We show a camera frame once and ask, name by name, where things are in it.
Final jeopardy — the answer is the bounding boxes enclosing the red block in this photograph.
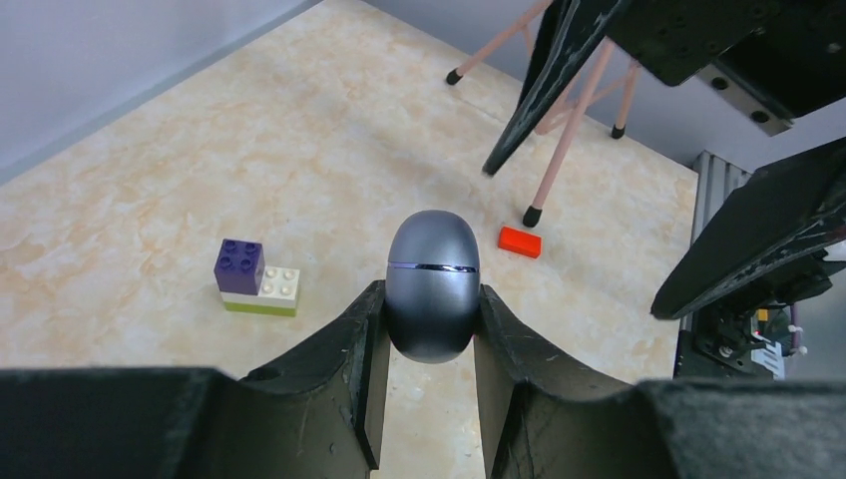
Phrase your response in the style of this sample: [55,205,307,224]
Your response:
[498,226,543,258]

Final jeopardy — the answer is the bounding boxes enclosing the pink perforated music stand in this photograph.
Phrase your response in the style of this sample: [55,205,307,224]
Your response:
[445,1,641,228]

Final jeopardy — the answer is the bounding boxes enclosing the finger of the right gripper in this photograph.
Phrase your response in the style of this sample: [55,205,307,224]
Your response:
[482,0,630,176]
[650,139,845,320]

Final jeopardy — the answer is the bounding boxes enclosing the purple white green brick stack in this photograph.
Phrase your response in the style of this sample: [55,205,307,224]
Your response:
[213,239,301,316]

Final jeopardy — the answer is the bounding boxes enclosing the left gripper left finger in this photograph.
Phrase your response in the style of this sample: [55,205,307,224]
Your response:
[240,280,390,478]

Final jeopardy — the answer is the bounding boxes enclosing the silver lilac oval case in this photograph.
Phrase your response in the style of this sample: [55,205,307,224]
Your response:
[385,210,481,364]

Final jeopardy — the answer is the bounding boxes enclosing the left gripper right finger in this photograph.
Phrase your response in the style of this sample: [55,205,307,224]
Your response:
[473,285,631,478]

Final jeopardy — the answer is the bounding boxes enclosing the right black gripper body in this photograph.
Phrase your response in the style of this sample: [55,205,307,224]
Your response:
[609,1,845,136]

